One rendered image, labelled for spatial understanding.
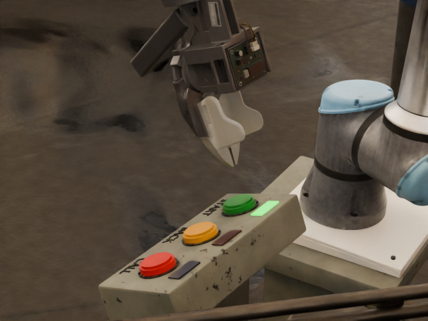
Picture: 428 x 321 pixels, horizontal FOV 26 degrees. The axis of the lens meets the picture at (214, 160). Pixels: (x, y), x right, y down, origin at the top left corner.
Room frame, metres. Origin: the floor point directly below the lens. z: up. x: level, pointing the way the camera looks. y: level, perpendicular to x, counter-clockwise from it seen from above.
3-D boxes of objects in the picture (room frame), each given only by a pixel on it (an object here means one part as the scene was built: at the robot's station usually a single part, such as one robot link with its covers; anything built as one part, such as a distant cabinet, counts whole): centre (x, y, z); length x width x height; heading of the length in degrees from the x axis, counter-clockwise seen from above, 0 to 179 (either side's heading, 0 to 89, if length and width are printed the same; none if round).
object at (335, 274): (1.37, -0.23, 0.28); 0.32 x 0.32 x 0.04; 59
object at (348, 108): (1.36, -0.24, 0.49); 0.13 x 0.12 x 0.14; 35
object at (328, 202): (1.37, -0.23, 0.37); 0.15 x 0.15 x 0.10
